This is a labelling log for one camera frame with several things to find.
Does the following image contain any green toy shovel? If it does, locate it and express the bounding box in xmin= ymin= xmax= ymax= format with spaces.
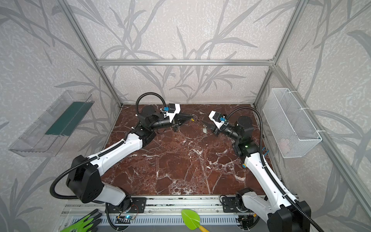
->
xmin=181 ymin=209 xmax=209 ymax=232

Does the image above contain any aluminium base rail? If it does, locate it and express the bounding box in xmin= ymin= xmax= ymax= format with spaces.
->
xmin=54 ymin=195 xmax=267 ymax=232

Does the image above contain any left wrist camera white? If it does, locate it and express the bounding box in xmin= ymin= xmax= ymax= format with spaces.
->
xmin=161 ymin=103 xmax=181 ymax=122

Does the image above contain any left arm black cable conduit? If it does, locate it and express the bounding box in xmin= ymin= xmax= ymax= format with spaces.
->
xmin=49 ymin=92 xmax=168 ymax=200

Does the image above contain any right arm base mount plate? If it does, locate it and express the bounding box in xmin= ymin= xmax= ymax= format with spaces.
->
xmin=219 ymin=195 xmax=253 ymax=213

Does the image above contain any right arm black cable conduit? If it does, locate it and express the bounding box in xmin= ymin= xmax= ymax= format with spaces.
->
xmin=225 ymin=106 xmax=325 ymax=232

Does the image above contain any pink object in basket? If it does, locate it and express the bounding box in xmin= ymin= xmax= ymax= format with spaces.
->
xmin=278 ymin=138 xmax=290 ymax=155

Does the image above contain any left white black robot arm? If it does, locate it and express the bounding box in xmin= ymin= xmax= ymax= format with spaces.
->
xmin=66 ymin=103 xmax=195 ymax=207

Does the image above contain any green black work glove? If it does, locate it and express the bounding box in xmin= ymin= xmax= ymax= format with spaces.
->
xmin=61 ymin=209 xmax=102 ymax=232

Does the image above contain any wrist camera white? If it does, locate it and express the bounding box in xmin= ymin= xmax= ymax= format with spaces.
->
xmin=161 ymin=103 xmax=181 ymax=122
xmin=209 ymin=111 xmax=228 ymax=130

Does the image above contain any clear plastic wall tray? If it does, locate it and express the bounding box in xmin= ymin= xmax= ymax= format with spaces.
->
xmin=9 ymin=90 xmax=94 ymax=158

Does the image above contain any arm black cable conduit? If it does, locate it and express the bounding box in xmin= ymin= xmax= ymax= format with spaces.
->
xmin=49 ymin=92 xmax=168 ymax=200
xmin=225 ymin=106 xmax=325 ymax=232

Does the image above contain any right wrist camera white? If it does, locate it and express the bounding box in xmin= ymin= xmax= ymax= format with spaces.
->
xmin=209 ymin=111 xmax=228 ymax=130

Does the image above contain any blue toy rake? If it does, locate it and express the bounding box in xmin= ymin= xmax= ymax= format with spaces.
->
xmin=242 ymin=145 xmax=267 ymax=169

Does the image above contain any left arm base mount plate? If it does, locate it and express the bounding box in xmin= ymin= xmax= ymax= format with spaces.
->
xmin=106 ymin=197 xmax=147 ymax=214

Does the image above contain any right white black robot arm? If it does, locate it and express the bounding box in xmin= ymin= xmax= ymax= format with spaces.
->
xmin=207 ymin=111 xmax=311 ymax=232

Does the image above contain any white wire mesh basket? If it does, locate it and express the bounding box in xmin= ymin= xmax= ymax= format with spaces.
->
xmin=263 ymin=88 xmax=322 ymax=158

